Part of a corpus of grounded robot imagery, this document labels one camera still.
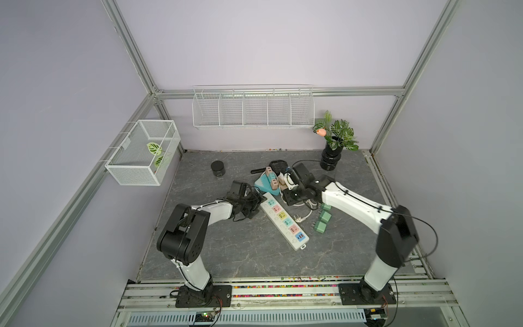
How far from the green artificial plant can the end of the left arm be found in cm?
42

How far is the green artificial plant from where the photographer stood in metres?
0.92

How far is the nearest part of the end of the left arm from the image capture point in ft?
2.51

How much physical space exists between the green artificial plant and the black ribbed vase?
2.6 inches

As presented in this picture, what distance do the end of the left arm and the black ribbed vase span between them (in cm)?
43

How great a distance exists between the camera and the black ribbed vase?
1.07 metres
